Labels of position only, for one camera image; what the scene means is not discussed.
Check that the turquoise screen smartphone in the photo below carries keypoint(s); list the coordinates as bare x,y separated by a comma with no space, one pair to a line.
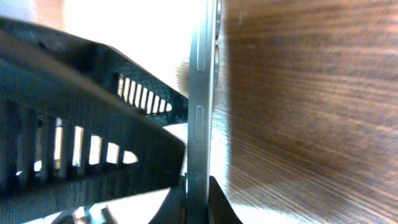
203,77

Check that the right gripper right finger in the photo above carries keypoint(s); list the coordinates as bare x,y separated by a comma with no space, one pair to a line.
107,67

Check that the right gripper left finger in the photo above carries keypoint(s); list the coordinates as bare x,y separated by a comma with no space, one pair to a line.
67,134

